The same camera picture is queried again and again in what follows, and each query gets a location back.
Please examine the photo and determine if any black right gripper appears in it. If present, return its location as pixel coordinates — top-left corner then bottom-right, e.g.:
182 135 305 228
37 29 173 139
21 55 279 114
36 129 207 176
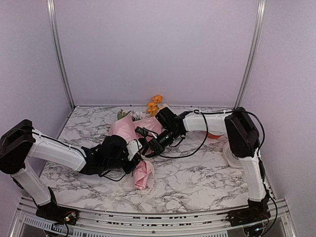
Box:
140 128 181 160

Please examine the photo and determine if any pink wrapping paper sheet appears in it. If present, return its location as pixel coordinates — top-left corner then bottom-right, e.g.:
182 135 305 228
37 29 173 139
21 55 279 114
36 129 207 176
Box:
109 115 162 190

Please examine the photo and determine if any cream ribbon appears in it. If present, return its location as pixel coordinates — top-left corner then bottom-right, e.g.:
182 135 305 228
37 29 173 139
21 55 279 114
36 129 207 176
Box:
103 156 155 211

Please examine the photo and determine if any orange flower stem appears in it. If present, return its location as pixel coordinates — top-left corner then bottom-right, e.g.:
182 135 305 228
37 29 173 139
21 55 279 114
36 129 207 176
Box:
146 94 163 117

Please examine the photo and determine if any peach flower long green stem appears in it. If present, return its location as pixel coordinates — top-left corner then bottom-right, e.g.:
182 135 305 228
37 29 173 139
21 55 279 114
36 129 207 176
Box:
160 104 170 110

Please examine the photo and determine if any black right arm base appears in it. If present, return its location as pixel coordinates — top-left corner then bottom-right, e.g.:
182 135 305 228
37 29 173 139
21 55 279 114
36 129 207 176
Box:
225 196 271 227

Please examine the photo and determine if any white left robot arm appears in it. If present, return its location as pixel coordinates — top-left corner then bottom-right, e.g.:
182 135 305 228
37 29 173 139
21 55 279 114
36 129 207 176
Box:
0 119 142 220

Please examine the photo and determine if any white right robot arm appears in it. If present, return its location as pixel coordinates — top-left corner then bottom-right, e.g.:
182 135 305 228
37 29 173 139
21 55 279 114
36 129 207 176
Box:
148 107 268 221

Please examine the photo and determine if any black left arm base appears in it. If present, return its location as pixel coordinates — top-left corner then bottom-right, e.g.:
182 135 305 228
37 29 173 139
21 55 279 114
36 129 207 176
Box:
33 187 79 226

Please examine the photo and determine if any orange bowl white inside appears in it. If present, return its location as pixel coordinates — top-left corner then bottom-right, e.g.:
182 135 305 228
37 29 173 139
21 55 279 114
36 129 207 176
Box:
207 132 224 139

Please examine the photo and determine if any grey swirl ceramic plate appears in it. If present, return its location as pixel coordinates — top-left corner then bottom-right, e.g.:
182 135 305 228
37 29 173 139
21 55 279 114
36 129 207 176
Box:
223 142 242 169

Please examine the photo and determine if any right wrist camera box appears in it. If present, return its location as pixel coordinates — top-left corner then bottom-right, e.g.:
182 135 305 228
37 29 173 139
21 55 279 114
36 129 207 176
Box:
155 107 177 129

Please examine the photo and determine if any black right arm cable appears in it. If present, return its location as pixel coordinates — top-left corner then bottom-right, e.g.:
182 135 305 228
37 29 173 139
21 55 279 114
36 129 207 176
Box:
134 110 266 159

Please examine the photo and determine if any aluminium frame right post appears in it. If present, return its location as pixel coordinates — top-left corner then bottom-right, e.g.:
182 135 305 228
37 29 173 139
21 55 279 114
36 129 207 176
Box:
234 0 267 108

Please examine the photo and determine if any aluminium frame post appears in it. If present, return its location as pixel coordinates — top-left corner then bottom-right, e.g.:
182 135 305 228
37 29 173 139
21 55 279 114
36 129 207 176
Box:
46 0 76 111
234 0 267 108

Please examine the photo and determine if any aluminium front rail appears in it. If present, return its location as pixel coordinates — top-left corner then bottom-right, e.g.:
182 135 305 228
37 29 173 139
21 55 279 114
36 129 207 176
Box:
8 197 297 237

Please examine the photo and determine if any aluminium frame left post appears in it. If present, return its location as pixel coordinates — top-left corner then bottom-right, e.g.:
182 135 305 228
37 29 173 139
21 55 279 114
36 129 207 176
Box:
46 0 76 111

